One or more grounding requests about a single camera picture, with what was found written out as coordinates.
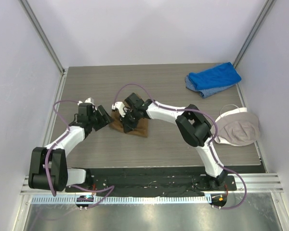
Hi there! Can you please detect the front aluminium rail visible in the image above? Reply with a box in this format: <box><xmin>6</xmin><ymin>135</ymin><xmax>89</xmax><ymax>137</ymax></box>
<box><xmin>19</xmin><ymin>173</ymin><xmax>285</xmax><ymax>195</ymax></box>

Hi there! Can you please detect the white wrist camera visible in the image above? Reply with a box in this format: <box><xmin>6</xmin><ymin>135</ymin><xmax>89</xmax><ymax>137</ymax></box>
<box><xmin>111</xmin><ymin>102</ymin><xmax>126</xmax><ymax>117</ymax></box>
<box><xmin>77</xmin><ymin>97</ymin><xmax>95</xmax><ymax>107</ymax></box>

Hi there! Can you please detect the right aluminium frame post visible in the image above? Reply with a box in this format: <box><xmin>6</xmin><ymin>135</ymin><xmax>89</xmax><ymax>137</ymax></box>
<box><xmin>233</xmin><ymin>0</ymin><xmax>276</xmax><ymax>69</ymax></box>

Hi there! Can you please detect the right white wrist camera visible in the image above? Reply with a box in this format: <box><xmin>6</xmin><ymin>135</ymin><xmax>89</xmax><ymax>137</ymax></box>
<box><xmin>111</xmin><ymin>102</ymin><xmax>126</xmax><ymax>117</ymax></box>

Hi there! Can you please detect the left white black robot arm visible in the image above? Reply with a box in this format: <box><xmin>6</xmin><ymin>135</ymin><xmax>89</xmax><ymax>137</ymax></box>
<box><xmin>28</xmin><ymin>102</ymin><xmax>113</xmax><ymax>195</ymax></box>

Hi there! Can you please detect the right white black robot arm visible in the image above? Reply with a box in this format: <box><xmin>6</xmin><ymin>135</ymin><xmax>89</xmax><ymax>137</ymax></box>
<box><xmin>112</xmin><ymin>93</ymin><xmax>227</xmax><ymax>190</ymax></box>

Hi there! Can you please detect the left aluminium frame post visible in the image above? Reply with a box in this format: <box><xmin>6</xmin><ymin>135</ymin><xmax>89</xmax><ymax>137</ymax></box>
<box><xmin>19</xmin><ymin>0</ymin><xmax>65</xmax><ymax>75</ymax></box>

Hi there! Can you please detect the brown cloth napkin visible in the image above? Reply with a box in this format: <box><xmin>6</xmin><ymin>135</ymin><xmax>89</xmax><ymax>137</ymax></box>
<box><xmin>109</xmin><ymin>101</ymin><xmax>149</xmax><ymax>138</ymax></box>

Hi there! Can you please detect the blue folded cloth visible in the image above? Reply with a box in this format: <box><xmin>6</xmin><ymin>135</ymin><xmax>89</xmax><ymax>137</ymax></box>
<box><xmin>187</xmin><ymin>62</ymin><xmax>241</xmax><ymax>91</ymax></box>

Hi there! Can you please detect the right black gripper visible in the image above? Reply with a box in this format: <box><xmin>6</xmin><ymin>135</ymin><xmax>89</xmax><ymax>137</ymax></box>
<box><xmin>118</xmin><ymin>109</ymin><xmax>140</xmax><ymax>133</ymax></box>

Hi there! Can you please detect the grey white cap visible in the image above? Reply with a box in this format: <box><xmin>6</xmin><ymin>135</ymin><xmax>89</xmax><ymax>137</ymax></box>
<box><xmin>211</xmin><ymin>107</ymin><xmax>260</xmax><ymax>147</ymax></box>

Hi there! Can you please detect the aluminium frame post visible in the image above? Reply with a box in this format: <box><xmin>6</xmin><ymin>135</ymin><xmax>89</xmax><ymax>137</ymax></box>
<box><xmin>233</xmin><ymin>0</ymin><xmax>276</xmax><ymax>69</ymax></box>
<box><xmin>19</xmin><ymin>0</ymin><xmax>65</xmax><ymax>75</ymax></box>

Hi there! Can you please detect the slotted white cable duct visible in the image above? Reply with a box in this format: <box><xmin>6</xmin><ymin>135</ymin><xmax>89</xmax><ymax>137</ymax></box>
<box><xmin>31</xmin><ymin>194</ymin><xmax>211</xmax><ymax>205</ymax></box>

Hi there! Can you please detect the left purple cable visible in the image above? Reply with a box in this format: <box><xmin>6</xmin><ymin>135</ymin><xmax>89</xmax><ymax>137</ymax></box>
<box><xmin>45</xmin><ymin>100</ymin><xmax>115</xmax><ymax>209</ymax></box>

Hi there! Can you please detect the blue white checkered cloth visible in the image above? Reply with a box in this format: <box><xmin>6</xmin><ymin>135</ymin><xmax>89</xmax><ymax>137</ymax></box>
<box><xmin>185</xmin><ymin>76</ymin><xmax>234</xmax><ymax>99</ymax></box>

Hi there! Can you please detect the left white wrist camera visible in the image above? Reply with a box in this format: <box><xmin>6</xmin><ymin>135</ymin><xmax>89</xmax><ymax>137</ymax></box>
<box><xmin>77</xmin><ymin>97</ymin><xmax>95</xmax><ymax>107</ymax></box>

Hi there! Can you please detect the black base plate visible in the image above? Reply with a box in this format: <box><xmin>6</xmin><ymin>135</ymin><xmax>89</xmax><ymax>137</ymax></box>
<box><xmin>65</xmin><ymin>166</ymin><xmax>267</xmax><ymax>197</ymax></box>

